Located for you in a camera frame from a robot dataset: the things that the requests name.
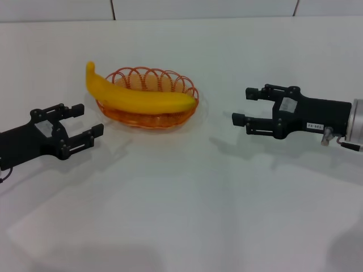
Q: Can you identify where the yellow banana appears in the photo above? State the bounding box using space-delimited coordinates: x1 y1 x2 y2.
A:
85 61 197 116

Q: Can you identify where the gripper cable with plug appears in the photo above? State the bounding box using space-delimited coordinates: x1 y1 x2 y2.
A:
320 127 363 154
0 167 14 184

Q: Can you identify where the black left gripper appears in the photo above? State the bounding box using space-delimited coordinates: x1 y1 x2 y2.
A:
0 103 105 171

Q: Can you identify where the left gripper cable with plug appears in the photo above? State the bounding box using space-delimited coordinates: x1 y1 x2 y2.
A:
0 167 14 184

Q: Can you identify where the right gripper cable with plug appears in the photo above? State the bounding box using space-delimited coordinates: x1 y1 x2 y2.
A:
320 127 363 154

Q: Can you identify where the orange woven plastic basket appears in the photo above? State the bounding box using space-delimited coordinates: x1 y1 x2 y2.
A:
95 66 200 130

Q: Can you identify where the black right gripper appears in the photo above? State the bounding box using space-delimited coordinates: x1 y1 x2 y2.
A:
231 83 352 140

